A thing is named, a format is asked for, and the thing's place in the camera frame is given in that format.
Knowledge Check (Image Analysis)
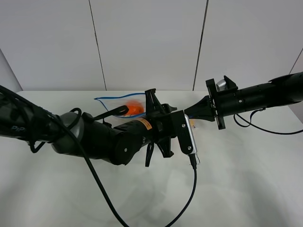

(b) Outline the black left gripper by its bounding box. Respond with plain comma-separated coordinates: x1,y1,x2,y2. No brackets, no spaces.
145,88,184,158

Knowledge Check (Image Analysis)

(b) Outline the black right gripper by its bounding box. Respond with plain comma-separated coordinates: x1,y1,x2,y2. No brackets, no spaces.
184,75,238,130

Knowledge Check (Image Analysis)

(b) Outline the clear zip bag blue seal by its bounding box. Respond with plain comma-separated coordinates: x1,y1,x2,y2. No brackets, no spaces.
94,93,197,130

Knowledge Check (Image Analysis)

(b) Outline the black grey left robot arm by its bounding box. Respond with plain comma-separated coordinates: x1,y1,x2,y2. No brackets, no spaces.
0,87,194,165

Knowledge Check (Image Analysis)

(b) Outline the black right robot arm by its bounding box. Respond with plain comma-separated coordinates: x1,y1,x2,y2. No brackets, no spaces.
184,72,303,130

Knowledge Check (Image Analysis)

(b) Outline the yellow pear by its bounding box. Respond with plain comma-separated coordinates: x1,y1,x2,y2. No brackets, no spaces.
190,119,196,129

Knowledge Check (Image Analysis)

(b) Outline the orange fruit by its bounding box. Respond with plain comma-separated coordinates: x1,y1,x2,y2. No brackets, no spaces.
125,100,144,116

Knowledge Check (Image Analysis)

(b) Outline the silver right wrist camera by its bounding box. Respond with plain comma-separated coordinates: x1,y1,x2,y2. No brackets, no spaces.
216,79,228,92

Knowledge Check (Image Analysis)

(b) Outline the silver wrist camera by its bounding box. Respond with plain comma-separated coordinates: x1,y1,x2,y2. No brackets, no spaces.
178,114,197,155
216,79,228,92

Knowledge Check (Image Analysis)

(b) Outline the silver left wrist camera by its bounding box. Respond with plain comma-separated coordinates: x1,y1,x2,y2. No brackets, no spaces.
178,114,197,155

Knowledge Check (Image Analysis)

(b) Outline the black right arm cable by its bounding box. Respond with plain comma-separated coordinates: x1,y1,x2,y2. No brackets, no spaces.
233,108,303,135

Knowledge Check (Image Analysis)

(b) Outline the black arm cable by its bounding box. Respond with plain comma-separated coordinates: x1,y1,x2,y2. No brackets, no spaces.
0,85,198,227
233,108,303,135

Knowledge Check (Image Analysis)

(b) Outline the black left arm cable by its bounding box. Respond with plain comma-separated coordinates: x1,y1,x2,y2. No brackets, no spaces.
0,85,198,227

